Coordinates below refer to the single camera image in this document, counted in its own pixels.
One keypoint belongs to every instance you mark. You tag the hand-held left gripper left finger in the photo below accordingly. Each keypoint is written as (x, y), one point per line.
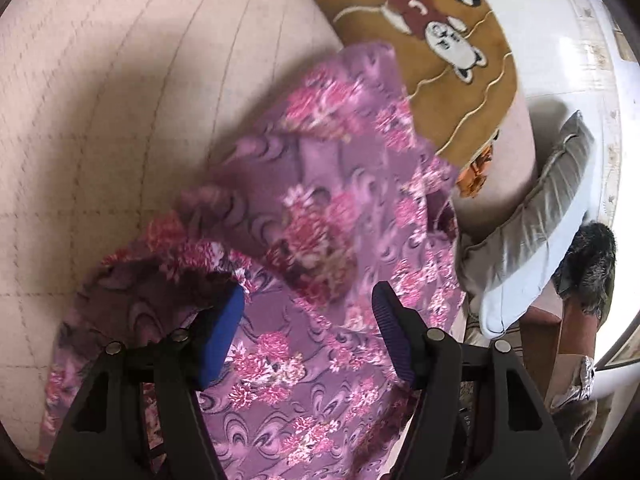
(222, 330)

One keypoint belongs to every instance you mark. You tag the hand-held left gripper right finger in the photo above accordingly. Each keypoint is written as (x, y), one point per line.
(395, 330)

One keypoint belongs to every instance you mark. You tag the purple floral garment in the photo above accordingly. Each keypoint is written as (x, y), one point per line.
(310, 210)

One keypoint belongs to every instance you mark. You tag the white pillow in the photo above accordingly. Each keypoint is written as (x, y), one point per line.
(510, 305)

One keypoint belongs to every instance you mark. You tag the orange printed cloth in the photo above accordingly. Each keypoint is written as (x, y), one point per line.
(475, 175)

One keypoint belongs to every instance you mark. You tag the grey pillow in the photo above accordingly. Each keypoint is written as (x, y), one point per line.
(540, 210)

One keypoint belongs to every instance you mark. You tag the dark furry slipper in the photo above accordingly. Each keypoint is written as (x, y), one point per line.
(590, 260)

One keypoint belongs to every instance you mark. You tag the brown cartoon printed blanket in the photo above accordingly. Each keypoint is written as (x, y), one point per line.
(450, 110)

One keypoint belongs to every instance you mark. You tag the pink quilted bed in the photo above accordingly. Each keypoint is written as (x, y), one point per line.
(125, 110)

